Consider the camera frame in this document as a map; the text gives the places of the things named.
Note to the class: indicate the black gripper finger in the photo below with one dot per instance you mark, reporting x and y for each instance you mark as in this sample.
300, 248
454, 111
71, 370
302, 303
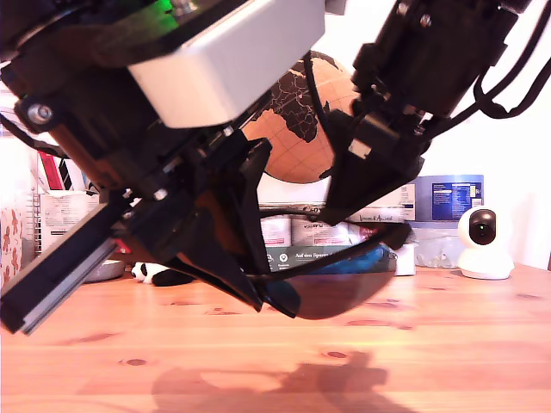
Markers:
189, 245
251, 202
366, 185

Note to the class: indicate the black sunglasses blue mirrored lenses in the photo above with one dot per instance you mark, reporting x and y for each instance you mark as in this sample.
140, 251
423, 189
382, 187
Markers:
336, 297

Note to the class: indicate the tin can script label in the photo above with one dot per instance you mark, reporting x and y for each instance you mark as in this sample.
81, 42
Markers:
374, 218

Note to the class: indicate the tin can pink label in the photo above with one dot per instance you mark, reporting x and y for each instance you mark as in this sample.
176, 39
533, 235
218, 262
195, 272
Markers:
275, 232

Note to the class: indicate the panda plush toy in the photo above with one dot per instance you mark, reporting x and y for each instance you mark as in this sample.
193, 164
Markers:
144, 272

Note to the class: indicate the cardboard tray dark green print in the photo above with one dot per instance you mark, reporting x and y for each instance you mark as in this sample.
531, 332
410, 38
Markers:
284, 258

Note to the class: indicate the tin can black logo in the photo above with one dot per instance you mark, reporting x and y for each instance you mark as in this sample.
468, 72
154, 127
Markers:
318, 234

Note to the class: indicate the cork globe on metal stand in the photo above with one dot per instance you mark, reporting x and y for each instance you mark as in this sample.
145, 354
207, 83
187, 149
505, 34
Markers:
292, 146

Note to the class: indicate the shallow grey bowl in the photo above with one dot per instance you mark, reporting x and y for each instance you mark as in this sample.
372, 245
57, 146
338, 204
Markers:
107, 269

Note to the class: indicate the large clear water bottle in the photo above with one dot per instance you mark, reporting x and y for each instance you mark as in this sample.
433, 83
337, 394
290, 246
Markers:
456, 198

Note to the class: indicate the white printed carton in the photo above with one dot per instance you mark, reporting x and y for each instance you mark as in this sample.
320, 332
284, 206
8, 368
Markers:
60, 215

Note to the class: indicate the red and white pack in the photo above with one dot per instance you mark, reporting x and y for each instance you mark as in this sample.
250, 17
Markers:
51, 172

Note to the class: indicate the gingerbread print box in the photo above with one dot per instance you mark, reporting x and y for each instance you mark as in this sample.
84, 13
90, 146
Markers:
10, 241

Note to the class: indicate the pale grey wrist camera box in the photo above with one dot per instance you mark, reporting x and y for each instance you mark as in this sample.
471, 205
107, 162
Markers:
228, 73

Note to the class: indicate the small white round camera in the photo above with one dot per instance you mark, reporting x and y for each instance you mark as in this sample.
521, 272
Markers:
486, 262

